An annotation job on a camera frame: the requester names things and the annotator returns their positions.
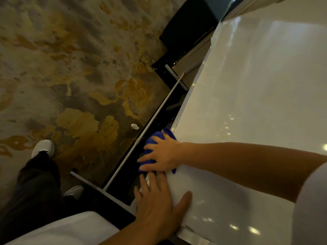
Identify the black cabinet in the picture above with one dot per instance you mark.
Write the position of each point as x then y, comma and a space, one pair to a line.
189, 30

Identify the person's left thumb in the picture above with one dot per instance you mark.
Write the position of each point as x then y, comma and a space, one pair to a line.
183, 202

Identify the black trousers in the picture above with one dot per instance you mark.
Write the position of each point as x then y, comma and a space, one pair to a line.
33, 191

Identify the person's left hand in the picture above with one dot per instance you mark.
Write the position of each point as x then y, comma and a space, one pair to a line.
157, 211

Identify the person's right hand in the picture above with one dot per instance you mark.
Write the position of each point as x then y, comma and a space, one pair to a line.
167, 154

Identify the white shoe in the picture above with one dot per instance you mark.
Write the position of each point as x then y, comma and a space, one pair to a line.
44, 147
74, 191

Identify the long white rod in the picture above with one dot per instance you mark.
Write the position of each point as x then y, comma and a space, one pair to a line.
153, 118

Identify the blue cleaning cloth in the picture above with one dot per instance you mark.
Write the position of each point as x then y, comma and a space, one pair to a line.
150, 140

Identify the short white bar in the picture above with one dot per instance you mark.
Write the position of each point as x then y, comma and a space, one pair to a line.
176, 77

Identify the person's right forearm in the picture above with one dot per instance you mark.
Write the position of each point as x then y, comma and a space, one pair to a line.
242, 165

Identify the person's left little finger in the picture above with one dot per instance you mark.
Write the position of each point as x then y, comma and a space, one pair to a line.
138, 195

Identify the crumpled white paper scrap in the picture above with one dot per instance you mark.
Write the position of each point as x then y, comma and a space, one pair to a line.
134, 126

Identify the person's left forearm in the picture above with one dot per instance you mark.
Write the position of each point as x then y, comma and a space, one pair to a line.
132, 234

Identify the white frame bar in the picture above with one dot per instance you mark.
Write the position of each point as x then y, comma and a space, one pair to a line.
102, 190

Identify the person's right thumb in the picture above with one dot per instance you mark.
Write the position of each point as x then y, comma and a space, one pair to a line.
147, 159

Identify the white glossy counter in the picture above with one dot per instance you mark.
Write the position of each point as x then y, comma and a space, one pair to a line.
255, 86

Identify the person's left middle finger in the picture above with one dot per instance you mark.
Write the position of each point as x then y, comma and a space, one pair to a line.
153, 182

